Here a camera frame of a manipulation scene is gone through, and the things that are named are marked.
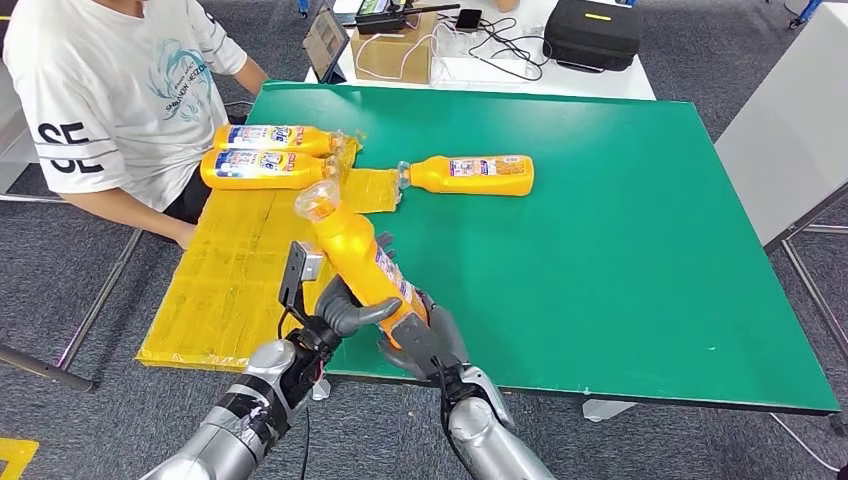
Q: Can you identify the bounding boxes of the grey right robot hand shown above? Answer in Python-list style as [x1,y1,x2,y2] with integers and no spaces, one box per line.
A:
[377,291,470,384]

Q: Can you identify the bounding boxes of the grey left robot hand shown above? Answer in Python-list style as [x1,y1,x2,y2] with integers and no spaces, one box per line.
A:
[314,231,403,339]

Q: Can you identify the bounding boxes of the orange detergent bottle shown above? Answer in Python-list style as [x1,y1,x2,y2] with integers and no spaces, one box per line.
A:
[199,147,342,191]
[213,123,347,158]
[294,178,431,351]
[396,154,535,198]

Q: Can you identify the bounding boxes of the yellow taped cardboard sheet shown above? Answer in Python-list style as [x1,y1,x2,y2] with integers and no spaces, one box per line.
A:
[135,131,402,372]

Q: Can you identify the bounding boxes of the person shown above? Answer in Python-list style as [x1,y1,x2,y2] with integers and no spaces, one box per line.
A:
[1,0,270,252]

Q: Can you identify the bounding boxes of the green table board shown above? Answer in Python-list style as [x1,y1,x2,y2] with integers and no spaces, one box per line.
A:
[246,80,841,417]

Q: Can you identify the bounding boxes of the black tablet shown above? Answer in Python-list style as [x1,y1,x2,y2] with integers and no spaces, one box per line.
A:
[301,3,352,85]

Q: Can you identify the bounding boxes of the brown cardboard box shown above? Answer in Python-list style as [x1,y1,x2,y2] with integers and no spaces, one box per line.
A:
[351,13,439,85]

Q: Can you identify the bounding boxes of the clear plastic box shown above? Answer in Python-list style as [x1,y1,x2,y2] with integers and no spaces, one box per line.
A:
[429,26,550,87]

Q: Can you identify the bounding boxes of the yellow floor tape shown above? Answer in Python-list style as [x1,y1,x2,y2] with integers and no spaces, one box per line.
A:
[0,435,40,480]

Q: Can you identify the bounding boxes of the white desk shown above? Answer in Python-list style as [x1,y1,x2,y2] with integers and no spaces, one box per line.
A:
[304,0,658,102]

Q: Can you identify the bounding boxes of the black radio handset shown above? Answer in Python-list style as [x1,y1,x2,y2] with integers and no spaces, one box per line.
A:
[354,0,462,36]

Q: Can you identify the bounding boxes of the black carrying case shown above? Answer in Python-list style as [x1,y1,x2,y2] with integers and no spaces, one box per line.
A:
[543,0,644,74]

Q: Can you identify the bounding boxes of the grey side table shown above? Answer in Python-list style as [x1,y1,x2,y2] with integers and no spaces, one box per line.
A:
[714,3,848,250]

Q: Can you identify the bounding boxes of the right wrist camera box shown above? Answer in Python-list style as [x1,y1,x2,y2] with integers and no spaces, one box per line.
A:
[392,312,444,372]

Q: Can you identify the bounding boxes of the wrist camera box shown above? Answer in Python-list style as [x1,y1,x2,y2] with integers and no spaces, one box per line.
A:
[278,240,326,326]
[392,312,444,372]

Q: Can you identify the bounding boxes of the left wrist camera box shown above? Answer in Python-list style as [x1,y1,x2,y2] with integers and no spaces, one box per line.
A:
[278,240,326,326]

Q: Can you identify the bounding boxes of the metal desk frame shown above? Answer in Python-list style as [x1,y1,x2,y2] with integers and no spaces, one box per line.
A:
[0,192,146,393]

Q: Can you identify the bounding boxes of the black cable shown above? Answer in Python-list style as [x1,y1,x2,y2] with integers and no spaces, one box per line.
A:
[455,16,553,84]

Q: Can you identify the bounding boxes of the white floor cable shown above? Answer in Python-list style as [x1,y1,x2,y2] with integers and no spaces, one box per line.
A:
[770,413,848,476]

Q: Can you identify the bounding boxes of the metal side table frame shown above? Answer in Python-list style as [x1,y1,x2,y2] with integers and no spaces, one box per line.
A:
[765,182,848,364]

